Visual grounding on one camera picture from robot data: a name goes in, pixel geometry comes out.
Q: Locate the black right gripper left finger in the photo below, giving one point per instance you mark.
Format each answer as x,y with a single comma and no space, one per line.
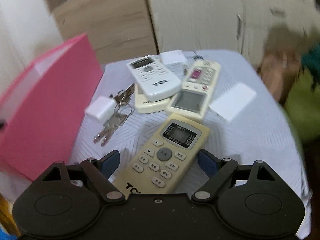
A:
99,171

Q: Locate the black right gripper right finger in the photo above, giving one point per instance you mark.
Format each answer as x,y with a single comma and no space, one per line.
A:
219,172

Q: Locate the beige TCL remote control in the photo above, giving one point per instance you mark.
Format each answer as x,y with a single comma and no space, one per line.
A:
165,158

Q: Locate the white charger plug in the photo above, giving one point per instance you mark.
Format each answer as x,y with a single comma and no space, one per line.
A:
101,109

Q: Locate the silver key bunch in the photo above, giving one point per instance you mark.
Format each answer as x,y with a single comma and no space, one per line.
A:
119,114

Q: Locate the white rectangular power bank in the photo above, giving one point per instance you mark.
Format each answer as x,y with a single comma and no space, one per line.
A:
229,105

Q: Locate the cream remote with grey screen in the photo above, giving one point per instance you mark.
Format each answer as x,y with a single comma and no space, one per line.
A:
197,90

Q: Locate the pink storage box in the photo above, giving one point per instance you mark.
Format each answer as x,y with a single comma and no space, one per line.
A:
43,108

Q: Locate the white TCL remote control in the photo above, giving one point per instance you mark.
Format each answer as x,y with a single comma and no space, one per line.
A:
156,81

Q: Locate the white patterned table cloth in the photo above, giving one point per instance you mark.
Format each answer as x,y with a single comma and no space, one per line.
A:
260,132

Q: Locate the small white adapter box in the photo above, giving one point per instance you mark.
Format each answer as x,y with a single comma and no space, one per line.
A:
173,57

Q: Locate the beige wardrobe cabinet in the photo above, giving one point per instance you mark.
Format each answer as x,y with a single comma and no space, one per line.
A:
250,27

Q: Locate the light wooden board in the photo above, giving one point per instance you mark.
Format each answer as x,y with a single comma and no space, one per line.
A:
117,29

